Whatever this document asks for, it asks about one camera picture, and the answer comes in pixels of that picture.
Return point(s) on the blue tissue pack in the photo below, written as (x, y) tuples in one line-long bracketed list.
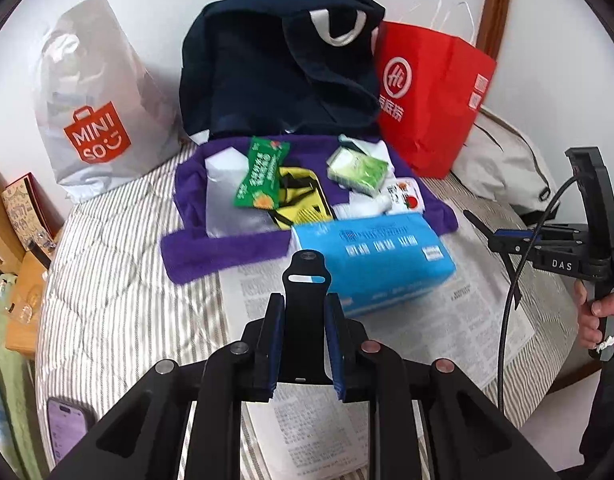
[(377, 260)]

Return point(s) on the green tissue packet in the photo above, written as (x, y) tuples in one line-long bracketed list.
[(362, 170)]

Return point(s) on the wooden bed frame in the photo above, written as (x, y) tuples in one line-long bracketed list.
[(497, 5)]

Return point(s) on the purple towel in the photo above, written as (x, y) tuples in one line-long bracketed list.
[(197, 255)]

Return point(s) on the cream cloth bag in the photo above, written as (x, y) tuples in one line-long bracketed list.
[(507, 170)]

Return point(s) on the yellow and black pouch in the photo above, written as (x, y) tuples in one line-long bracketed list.
[(297, 195)]

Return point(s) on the white plastic shopping bag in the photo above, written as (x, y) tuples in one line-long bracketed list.
[(102, 85)]

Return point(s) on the patterned cardboard box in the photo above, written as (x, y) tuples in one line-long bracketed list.
[(24, 210)]

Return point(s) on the smartphone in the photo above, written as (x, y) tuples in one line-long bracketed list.
[(67, 425)]

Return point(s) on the person's dark clothing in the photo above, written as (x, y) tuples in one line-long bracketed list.
[(607, 420)]

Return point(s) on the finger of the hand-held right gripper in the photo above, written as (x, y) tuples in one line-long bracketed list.
[(509, 240)]

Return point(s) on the navy tote bag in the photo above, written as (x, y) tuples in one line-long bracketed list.
[(247, 75)]

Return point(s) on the newspaper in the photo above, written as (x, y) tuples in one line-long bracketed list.
[(437, 320)]

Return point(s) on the red paper bag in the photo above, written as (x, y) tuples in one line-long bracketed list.
[(427, 125)]

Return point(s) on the pastel patterned quilt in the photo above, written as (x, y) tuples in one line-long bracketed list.
[(12, 375)]

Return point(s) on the white tomato print snack packet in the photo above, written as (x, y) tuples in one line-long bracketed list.
[(409, 200)]

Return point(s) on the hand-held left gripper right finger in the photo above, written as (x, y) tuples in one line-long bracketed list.
[(334, 355)]

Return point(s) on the wooden nightstand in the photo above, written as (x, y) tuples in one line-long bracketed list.
[(27, 285)]

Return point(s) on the green snack packet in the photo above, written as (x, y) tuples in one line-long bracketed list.
[(259, 175)]

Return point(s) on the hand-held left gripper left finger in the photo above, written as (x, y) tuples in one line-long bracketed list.
[(274, 360)]

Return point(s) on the person's right hand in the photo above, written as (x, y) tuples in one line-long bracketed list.
[(589, 320)]

